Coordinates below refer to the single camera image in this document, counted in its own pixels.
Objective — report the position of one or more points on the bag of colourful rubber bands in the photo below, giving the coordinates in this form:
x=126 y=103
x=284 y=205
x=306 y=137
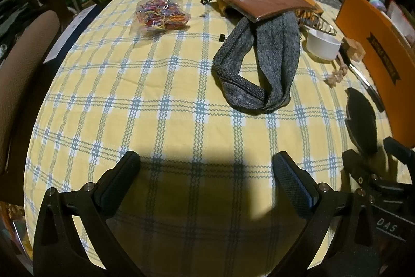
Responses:
x=159 y=15

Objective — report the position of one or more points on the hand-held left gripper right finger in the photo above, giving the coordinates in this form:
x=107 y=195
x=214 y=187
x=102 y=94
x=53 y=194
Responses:
x=296 y=186

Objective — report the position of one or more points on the yellow plaid tablecloth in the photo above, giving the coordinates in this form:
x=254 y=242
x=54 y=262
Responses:
x=146 y=101

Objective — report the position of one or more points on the grey knit headband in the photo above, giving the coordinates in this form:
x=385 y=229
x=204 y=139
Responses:
x=278 y=46

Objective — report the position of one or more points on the orange cardboard box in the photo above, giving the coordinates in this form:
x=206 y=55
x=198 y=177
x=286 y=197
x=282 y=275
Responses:
x=379 y=37

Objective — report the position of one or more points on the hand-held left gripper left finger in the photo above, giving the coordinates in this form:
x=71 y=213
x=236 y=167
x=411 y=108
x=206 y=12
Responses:
x=118 y=186

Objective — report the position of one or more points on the white and blue box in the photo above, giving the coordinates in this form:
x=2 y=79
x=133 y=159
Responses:
x=69 y=33

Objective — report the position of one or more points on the pastel plastic container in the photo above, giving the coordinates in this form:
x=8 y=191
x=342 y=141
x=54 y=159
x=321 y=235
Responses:
x=377 y=3

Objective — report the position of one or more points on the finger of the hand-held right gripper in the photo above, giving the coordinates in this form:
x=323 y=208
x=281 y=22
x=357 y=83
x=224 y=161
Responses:
x=360 y=121
x=398 y=150

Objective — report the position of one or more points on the small black binder clip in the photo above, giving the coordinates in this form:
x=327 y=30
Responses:
x=222 y=37

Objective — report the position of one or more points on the white cup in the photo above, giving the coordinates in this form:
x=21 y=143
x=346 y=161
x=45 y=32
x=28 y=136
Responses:
x=321 y=46

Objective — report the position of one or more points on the metal hair clip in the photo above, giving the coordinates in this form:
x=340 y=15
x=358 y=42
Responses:
x=319 y=24

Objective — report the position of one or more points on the black pen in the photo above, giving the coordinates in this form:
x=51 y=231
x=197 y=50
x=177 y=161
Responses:
x=366 y=82

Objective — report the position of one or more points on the wooden block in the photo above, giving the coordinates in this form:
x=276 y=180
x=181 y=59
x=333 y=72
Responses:
x=354 y=51

